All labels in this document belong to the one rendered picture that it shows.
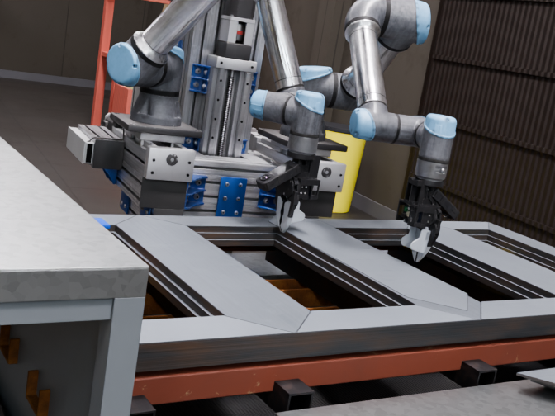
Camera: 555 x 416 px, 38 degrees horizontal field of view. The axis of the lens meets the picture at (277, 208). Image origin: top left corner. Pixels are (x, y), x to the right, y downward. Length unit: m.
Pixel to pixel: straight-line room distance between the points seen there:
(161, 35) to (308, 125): 0.48
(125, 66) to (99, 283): 1.30
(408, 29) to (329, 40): 5.11
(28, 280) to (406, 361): 0.84
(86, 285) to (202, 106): 1.65
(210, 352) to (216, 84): 1.34
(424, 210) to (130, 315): 1.07
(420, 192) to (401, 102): 4.60
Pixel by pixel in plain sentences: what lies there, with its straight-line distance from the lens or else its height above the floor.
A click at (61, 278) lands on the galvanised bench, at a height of 1.04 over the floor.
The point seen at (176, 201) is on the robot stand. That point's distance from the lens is 2.32.
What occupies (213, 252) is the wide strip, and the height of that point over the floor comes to 0.86.
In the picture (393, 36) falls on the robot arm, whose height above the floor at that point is 1.39.
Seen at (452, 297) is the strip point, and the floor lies 0.86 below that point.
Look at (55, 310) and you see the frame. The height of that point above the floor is 0.99.
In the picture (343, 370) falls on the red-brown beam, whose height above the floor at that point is 0.78.
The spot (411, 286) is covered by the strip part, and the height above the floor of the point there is 0.86.
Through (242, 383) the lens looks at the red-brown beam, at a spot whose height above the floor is 0.78.
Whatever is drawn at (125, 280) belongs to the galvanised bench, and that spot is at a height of 1.03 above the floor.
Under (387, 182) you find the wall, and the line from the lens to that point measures 6.57.
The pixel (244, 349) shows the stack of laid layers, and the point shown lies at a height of 0.84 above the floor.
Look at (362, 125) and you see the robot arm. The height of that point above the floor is 1.17.
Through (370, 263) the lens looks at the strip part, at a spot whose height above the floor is 0.86.
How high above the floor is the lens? 1.36
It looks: 12 degrees down
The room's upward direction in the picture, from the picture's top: 9 degrees clockwise
